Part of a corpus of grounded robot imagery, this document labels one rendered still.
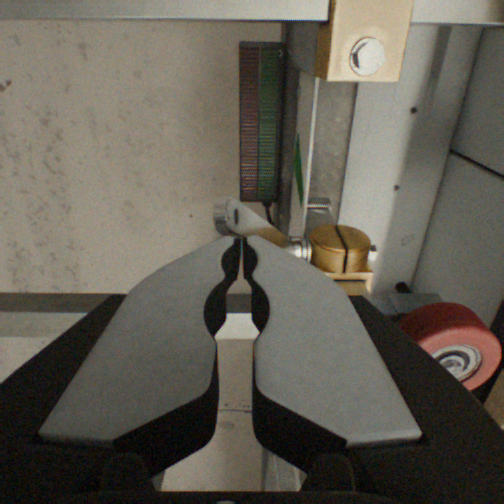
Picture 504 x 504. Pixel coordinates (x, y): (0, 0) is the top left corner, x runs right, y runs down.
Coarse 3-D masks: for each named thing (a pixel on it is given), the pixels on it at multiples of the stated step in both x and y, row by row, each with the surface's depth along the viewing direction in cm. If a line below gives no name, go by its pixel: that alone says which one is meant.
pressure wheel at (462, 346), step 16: (400, 288) 37; (432, 304) 29; (448, 304) 29; (400, 320) 30; (416, 320) 29; (432, 320) 28; (448, 320) 27; (464, 320) 27; (480, 320) 28; (416, 336) 28; (432, 336) 27; (448, 336) 27; (464, 336) 27; (480, 336) 27; (432, 352) 27; (448, 352) 28; (464, 352) 28; (480, 352) 27; (496, 352) 27; (448, 368) 28; (464, 368) 29; (480, 368) 28; (464, 384) 29
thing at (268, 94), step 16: (272, 48) 35; (272, 64) 36; (272, 80) 36; (272, 96) 37; (272, 112) 38; (272, 128) 39; (272, 144) 40; (272, 160) 41; (272, 176) 41; (272, 192) 42
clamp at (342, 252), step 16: (336, 224) 31; (320, 240) 29; (336, 240) 29; (352, 240) 29; (368, 240) 29; (320, 256) 28; (336, 256) 27; (352, 256) 27; (368, 256) 29; (336, 272) 28; (352, 272) 28; (368, 272) 28; (368, 288) 29
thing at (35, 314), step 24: (0, 312) 31; (24, 312) 31; (48, 312) 31; (72, 312) 31; (240, 312) 31; (384, 312) 32; (408, 312) 31; (0, 336) 33; (24, 336) 33; (48, 336) 33; (216, 336) 33; (240, 336) 33
